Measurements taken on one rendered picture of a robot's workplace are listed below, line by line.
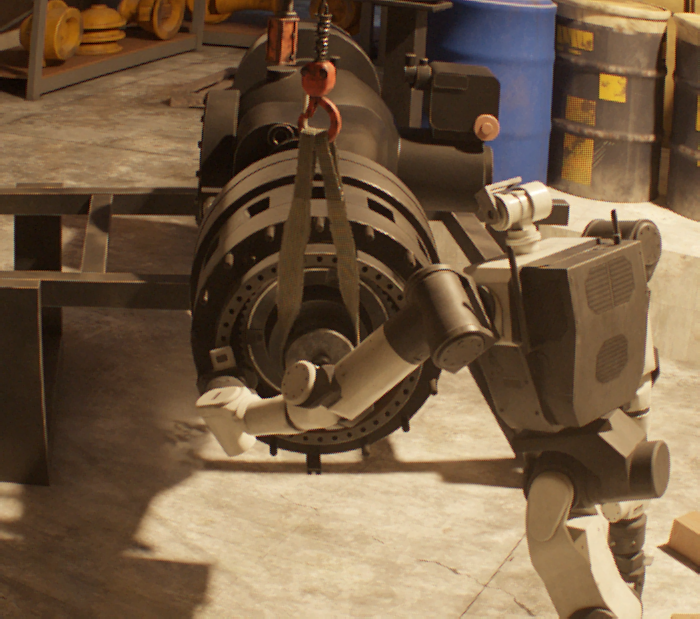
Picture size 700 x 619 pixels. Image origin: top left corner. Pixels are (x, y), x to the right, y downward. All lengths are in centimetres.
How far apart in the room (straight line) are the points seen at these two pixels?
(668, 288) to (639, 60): 106
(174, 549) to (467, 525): 86
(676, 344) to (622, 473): 298
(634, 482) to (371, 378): 52
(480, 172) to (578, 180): 171
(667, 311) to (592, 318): 307
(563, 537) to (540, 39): 334
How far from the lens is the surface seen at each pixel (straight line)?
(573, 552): 251
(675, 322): 534
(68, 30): 1015
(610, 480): 242
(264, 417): 247
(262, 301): 284
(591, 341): 228
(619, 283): 231
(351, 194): 295
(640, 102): 581
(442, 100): 415
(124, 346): 509
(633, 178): 587
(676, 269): 528
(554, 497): 245
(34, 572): 355
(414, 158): 416
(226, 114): 410
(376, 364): 230
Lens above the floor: 186
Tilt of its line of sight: 18 degrees down
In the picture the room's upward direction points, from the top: 4 degrees clockwise
